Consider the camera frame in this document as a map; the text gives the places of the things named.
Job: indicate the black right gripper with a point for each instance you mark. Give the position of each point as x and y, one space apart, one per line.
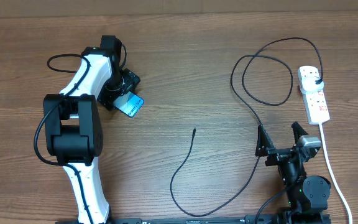
264 148

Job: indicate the white power strip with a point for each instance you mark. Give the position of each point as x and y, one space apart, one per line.
315 103

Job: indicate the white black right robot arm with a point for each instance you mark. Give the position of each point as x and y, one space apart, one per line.
307 195

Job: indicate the blue screen smartphone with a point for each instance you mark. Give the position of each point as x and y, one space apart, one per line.
129 104

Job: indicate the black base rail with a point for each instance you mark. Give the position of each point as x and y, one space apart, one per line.
248 219

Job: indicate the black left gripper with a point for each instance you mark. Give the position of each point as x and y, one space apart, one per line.
130 79

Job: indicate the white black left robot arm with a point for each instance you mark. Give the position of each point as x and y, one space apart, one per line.
73 129

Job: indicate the white charger adapter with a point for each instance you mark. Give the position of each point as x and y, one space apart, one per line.
311 84

